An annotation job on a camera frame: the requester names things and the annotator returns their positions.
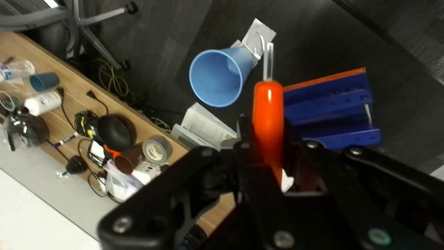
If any blue and orange tool rack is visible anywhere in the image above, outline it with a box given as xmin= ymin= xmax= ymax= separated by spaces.
xmin=285 ymin=67 xmax=382 ymax=150

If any office chair base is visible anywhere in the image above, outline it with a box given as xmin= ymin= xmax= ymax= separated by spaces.
xmin=0 ymin=0 xmax=139 ymax=69

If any small teal cup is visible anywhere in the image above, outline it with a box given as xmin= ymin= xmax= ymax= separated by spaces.
xmin=30 ymin=72 xmax=60 ymax=92

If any black round device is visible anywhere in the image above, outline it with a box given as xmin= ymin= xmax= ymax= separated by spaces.
xmin=98 ymin=114 xmax=138 ymax=151

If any grey tape roll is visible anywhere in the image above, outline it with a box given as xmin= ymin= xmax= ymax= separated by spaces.
xmin=142 ymin=136 xmax=172 ymax=164

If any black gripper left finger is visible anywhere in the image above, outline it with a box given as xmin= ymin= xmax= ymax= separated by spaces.
xmin=98 ymin=147 xmax=253 ymax=250

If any white bottle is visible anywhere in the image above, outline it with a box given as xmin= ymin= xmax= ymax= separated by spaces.
xmin=24 ymin=90 xmax=63 ymax=117

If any wooden desk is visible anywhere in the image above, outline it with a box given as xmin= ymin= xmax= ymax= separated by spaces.
xmin=0 ymin=32 xmax=235 ymax=235

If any large blue cup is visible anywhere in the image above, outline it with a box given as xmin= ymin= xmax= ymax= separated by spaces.
xmin=189 ymin=46 xmax=259 ymax=107

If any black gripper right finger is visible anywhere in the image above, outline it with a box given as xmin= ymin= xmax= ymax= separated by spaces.
xmin=293 ymin=140 xmax=444 ymax=250

